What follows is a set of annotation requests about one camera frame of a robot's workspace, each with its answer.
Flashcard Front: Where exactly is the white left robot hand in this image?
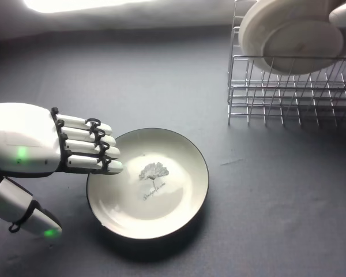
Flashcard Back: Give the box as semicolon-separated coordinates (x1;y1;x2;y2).
0;102;125;240

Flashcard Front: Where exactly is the white plate with black rim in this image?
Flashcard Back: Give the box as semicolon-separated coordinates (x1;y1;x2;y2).
238;0;345;76
86;128;210;240

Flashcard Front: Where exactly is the chrome wire dish rack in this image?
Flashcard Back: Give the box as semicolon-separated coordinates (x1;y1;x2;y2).
227;0;346;128

